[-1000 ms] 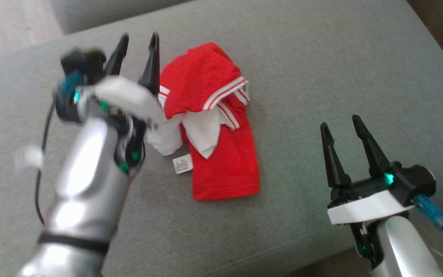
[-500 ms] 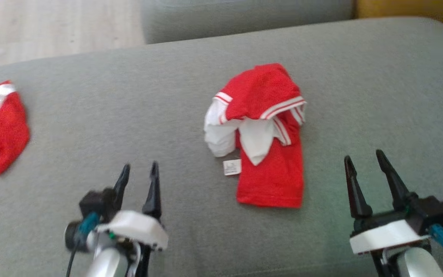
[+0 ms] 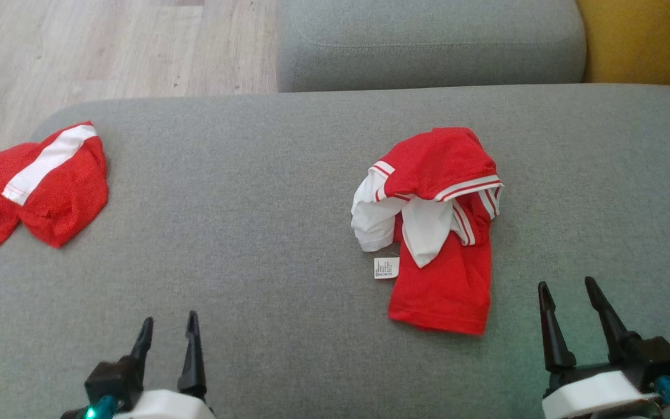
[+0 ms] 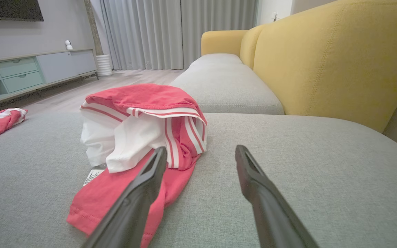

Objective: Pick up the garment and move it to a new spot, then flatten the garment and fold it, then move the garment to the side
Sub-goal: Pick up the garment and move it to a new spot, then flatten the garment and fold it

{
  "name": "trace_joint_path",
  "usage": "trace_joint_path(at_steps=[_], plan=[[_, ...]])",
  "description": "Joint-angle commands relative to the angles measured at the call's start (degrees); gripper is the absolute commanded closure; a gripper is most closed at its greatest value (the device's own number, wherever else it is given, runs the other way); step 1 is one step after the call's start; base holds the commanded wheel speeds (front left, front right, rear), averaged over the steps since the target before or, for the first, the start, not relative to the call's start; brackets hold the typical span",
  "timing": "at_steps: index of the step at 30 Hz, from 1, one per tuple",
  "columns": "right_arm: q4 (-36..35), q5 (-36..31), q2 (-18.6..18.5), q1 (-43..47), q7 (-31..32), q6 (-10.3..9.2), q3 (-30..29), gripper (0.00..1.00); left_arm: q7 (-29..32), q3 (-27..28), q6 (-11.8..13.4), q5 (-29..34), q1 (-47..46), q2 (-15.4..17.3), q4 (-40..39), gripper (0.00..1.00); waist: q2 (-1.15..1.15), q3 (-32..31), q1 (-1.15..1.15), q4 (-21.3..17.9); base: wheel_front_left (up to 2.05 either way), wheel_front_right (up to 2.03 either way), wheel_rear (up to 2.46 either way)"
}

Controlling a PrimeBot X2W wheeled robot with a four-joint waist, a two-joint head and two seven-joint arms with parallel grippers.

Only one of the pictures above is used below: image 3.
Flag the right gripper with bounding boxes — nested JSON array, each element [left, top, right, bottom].
[[538, 277, 670, 419]]

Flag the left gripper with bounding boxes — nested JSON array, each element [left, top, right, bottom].
[[60, 311, 216, 419]]

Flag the red white basketball jersey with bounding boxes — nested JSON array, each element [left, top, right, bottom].
[[351, 127, 505, 336]]

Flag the red shorts with white stripe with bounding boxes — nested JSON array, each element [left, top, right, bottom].
[[0, 121, 109, 255]]

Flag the grey fabric sofa seat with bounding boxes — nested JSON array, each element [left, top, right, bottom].
[[0, 83, 670, 419]]

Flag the yellow cushion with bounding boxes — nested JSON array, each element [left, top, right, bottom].
[[576, 0, 670, 94]]

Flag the grey sofa back cushion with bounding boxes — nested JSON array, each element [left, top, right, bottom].
[[277, 0, 587, 93]]

